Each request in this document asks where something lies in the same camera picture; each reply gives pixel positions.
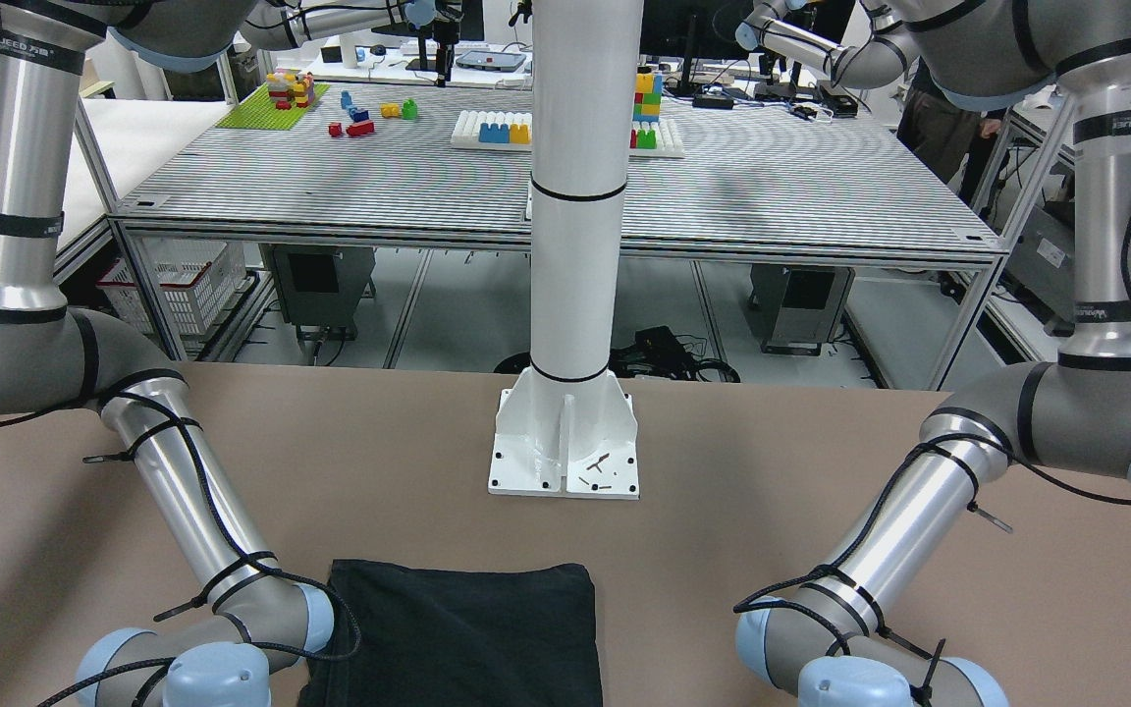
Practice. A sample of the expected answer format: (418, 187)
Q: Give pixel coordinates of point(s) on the black printed t-shirt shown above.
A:
(463, 638)

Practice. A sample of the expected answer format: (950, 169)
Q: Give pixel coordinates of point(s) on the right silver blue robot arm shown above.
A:
(54, 356)

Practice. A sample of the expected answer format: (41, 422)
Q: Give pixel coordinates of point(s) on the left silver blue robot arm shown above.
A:
(829, 643)

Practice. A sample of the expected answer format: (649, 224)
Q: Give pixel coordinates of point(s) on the white tray with blocks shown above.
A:
(522, 131)

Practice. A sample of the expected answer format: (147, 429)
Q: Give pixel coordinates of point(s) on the striped aluminium work table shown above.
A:
(755, 184)

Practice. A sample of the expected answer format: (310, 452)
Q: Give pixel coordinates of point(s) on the stacked colourful block tower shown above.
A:
(648, 96)

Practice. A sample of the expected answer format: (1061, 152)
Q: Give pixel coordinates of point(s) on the white plastic basket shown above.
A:
(197, 277)

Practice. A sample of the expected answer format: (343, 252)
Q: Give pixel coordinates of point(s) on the green lego baseplate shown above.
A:
(275, 106)

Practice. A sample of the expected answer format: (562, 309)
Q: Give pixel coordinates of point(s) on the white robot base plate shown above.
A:
(565, 439)

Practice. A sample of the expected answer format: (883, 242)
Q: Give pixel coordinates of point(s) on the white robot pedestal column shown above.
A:
(585, 55)

